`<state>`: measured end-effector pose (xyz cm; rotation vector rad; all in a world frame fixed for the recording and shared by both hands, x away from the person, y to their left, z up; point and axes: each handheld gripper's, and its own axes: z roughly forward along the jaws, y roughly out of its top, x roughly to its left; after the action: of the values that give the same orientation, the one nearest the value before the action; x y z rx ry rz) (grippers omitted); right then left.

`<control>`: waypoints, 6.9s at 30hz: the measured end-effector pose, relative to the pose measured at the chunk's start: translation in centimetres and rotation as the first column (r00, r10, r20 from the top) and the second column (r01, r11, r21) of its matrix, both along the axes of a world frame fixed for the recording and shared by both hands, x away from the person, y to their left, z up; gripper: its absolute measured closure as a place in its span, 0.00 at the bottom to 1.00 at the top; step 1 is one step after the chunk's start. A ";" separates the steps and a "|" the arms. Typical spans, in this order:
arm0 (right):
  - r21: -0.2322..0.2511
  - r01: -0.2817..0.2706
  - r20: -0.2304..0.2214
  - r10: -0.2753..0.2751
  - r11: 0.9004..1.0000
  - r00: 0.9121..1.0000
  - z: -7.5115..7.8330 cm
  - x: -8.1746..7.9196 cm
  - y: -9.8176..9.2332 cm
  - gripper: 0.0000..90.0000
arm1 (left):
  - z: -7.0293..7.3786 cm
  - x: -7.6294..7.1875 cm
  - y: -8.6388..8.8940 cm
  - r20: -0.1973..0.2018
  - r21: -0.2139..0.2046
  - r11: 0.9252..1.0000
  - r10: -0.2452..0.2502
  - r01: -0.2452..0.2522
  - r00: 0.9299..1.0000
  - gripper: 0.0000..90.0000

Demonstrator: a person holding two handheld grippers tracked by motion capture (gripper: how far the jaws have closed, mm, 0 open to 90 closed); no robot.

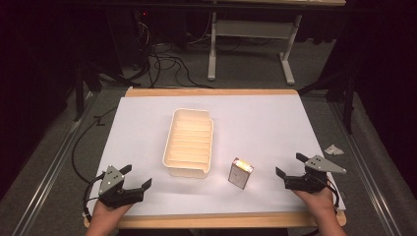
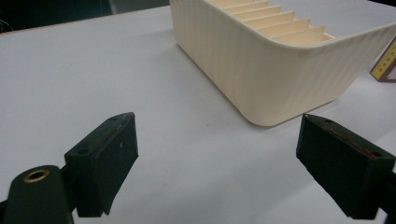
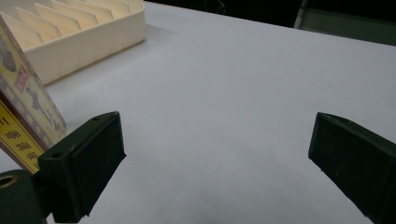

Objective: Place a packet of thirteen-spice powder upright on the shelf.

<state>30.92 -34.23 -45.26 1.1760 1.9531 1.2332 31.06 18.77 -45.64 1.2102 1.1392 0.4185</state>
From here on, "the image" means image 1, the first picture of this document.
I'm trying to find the person's right hand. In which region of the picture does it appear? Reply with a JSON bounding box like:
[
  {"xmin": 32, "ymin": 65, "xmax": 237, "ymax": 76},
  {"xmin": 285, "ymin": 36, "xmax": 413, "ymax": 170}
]
[{"xmin": 292, "ymin": 186, "xmax": 338, "ymax": 221}]

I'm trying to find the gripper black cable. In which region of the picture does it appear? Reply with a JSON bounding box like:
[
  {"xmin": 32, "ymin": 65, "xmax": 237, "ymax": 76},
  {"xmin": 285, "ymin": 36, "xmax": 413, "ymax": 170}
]
[
  {"xmin": 82, "ymin": 172, "xmax": 106, "ymax": 221},
  {"xmin": 324, "ymin": 178, "xmax": 340, "ymax": 209}
]

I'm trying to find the cream ribbed plastic tray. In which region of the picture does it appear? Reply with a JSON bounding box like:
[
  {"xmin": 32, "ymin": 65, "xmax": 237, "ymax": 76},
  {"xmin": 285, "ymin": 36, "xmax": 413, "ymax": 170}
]
[{"xmin": 162, "ymin": 107, "xmax": 215, "ymax": 180}]

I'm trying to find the crumpled white paper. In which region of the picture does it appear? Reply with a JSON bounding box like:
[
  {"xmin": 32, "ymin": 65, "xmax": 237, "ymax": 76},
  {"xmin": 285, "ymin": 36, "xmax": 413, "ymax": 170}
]
[{"xmin": 324, "ymin": 144, "xmax": 345, "ymax": 156}]

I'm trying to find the person's left hand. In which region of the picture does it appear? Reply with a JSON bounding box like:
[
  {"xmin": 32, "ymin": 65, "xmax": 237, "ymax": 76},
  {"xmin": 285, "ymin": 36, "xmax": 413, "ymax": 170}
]
[{"xmin": 89, "ymin": 200, "xmax": 134, "ymax": 228}]

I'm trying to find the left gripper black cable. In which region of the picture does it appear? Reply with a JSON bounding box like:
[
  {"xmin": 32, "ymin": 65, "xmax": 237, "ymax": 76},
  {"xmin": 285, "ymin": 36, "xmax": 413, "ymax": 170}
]
[{"xmin": 82, "ymin": 172, "xmax": 106, "ymax": 221}]

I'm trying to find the white metal desk frame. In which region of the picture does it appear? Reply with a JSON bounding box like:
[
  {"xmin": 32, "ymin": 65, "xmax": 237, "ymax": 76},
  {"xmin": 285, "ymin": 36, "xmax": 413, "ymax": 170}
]
[{"xmin": 207, "ymin": 11, "xmax": 303, "ymax": 87}]

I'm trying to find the black computer tower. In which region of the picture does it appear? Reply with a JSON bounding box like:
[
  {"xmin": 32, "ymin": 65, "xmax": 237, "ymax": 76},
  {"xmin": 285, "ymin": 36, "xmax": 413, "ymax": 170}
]
[{"xmin": 106, "ymin": 9, "xmax": 153, "ymax": 72}]

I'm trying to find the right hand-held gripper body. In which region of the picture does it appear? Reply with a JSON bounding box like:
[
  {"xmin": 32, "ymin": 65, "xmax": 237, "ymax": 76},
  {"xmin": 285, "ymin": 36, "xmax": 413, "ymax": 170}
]
[{"xmin": 283, "ymin": 154, "xmax": 347, "ymax": 195}]

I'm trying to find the metal floor rail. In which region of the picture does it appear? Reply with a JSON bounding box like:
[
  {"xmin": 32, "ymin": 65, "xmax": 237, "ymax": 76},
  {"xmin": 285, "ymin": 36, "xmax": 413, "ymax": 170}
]
[
  {"xmin": 12, "ymin": 91, "xmax": 99, "ymax": 236},
  {"xmin": 328, "ymin": 101, "xmax": 405, "ymax": 236}
]

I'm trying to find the tangle of black cables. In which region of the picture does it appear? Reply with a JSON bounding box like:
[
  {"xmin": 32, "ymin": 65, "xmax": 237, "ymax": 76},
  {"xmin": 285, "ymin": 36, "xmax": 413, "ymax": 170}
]
[{"xmin": 136, "ymin": 19, "xmax": 214, "ymax": 90}]

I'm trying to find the black stand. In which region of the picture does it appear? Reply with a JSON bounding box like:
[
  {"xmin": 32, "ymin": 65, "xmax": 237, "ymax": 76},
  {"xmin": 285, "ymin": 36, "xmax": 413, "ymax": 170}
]
[
  {"xmin": 72, "ymin": 60, "xmax": 103, "ymax": 123},
  {"xmin": 297, "ymin": 63, "xmax": 360, "ymax": 136}
]

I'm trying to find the black floor cable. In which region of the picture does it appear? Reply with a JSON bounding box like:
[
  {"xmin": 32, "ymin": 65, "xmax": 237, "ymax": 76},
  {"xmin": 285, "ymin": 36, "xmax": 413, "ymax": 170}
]
[{"xmin": 71, "ymin": 106, "xmax": 118, "ymax": 185}]

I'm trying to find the white paper sheet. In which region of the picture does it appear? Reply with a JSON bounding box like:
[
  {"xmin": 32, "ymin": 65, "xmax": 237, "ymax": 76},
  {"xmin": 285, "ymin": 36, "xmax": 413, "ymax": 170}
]
[{"xmin": 88, "ymin": 94, "xmax": 347, "ymax": 217}]

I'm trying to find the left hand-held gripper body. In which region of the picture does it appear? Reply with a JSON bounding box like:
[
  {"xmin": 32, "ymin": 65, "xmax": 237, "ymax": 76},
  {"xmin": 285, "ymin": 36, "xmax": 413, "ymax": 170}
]
[{"xmin": 97, "ymin": 165, "xmax": 146, "ymax": 209}]

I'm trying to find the small white box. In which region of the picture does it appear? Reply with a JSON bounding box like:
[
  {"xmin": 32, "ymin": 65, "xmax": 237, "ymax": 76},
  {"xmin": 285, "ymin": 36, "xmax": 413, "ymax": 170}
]
[{"xmin": 227, "ymin": 156, "xmax": 255, "ymax": 191}]

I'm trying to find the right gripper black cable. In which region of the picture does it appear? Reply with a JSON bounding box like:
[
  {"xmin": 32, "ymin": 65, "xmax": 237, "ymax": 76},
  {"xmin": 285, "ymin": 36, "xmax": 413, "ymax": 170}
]
[{"xmin": 324, "ymin": 178, "xmax": 340, "ymax": 209}]

